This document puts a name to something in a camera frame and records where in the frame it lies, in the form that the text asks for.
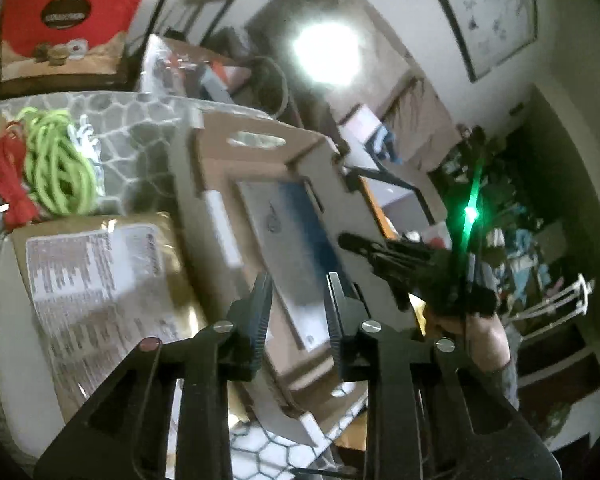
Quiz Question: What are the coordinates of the large gold foil packet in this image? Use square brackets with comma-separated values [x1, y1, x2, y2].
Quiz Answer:
[10, 212, 207, 419]

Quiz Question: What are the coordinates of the cardboard storage box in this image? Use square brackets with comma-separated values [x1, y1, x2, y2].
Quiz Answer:
[172, 109, 451, 449]

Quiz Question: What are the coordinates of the lime green cord bundle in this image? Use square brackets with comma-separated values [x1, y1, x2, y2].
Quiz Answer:
[14, 106, 100, 216]

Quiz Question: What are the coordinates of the red cord bundle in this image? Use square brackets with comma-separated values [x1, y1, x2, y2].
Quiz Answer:
[0, 121, 41, 231]

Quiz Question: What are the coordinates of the grey sleeve forearm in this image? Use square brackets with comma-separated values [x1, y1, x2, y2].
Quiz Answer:
[480, 356, 520, 410]

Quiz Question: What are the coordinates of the person's right hand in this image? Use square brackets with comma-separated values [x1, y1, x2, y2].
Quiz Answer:
[424, 304, 512, 373]

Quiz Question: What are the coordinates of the grey honeycomb pattern mat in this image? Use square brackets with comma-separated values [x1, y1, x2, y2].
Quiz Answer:
[0, 92, 365, 479]

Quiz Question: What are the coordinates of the clear plastic wrapped box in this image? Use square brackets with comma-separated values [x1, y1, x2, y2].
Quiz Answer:
[136, 34, 250, 99]

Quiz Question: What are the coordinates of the dark wooden side table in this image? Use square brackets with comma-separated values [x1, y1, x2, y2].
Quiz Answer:
[0, 58, 137, 101]

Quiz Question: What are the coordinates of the red collection paper bag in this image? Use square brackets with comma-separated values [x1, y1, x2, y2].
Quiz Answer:
[0, 0, 142, 81]

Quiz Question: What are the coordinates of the framed wall picture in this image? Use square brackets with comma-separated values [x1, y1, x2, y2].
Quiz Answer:
[438, 0, 538, 82]

